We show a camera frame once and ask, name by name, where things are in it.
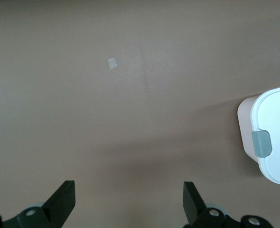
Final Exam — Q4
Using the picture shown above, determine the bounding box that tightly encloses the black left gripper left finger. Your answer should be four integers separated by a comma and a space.
0, 180, 76, 228

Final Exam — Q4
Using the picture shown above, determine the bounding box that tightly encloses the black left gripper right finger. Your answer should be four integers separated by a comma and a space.
182, 181, 272, 228

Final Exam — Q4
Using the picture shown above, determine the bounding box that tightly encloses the pale pink plastic storage box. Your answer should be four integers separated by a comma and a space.
237, 95, 265, 177

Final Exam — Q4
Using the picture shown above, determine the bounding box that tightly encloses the small square tape piece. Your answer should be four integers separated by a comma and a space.
107, 58, 118, 70

